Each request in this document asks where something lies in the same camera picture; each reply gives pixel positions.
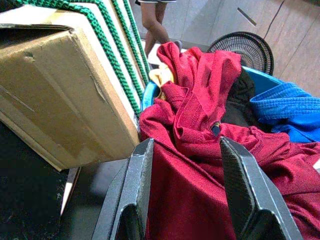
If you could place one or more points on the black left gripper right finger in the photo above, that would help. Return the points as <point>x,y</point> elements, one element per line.
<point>247,190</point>

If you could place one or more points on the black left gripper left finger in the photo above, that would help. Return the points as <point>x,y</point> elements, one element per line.
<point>130,195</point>

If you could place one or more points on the blue towel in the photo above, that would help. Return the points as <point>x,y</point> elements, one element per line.
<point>287,110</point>

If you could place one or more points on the black garment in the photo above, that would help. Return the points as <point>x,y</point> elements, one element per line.
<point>240,100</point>

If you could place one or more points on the red garment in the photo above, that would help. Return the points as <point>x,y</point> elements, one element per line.
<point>195,105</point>

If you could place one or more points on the blue plastic laundry basin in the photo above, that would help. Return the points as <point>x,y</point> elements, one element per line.
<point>260,80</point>

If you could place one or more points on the yellow garment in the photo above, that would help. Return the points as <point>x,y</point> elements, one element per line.
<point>161,77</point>

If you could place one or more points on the brown cardboard box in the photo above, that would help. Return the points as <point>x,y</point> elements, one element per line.
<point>57,95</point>

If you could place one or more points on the black fan grille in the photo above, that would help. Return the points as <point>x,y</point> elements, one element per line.
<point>246,50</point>

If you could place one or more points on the person's bare legs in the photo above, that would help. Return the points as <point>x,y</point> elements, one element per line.
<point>155,25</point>

